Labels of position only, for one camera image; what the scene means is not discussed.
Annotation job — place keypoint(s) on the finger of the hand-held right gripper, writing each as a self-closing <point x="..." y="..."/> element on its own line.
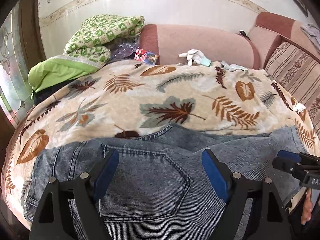
<point x="288" y="155"/>

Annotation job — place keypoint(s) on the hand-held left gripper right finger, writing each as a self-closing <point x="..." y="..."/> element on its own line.
<point x="212" y="172"/>

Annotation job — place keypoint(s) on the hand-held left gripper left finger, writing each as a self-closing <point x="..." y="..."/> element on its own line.
<point x="108" y="170"/>

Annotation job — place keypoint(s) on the blue denim pants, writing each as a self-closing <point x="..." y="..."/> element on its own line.
<point x="155" y="175"/>

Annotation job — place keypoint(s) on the person's right hand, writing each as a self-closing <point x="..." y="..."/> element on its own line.
<point x="306" y="208"/>

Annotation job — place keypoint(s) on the white crumpled tissue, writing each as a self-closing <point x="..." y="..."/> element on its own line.
<point x="299" y="107"/>

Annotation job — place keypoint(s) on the person's dark clothing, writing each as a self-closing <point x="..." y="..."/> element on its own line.
<point x="297" y="230"/>

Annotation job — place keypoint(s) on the beige leaf print blanket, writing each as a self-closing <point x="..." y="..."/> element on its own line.
<point x="120" y="97"/>

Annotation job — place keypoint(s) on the striped sofa cushion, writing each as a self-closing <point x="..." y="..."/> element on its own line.
<point x="297" y="72"/>

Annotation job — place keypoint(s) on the dark cloth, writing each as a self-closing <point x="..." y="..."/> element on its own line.
<point x="43" y="97"/>

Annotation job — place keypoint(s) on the crumpled grey white glove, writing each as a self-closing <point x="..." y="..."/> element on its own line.
<point x="233" y="66"/>

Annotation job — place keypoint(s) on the plain green cloth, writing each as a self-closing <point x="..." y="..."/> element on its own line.
<point x="57" y="71"/>

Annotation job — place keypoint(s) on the small colourful box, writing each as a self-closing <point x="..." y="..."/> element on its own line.
<point x="147" y="57"/>

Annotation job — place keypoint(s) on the clear plastic bag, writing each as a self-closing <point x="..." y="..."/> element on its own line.
<point x="123" y="51"/>

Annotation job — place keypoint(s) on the grey cloth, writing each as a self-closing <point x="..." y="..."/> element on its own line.
<point x="312" y="33"/>

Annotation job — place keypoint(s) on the small black clip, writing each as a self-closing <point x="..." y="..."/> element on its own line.
<point x="243" y="34"/>

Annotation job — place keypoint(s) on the pink sofa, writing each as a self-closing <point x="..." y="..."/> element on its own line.
<point x="195" y="40"/>

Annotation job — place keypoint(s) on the green checked quilt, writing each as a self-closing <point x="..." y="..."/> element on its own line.
<point x="100" y="35"/>

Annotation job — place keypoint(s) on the patterned glass door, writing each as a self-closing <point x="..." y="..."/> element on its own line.
<point x="11" y="62"/>

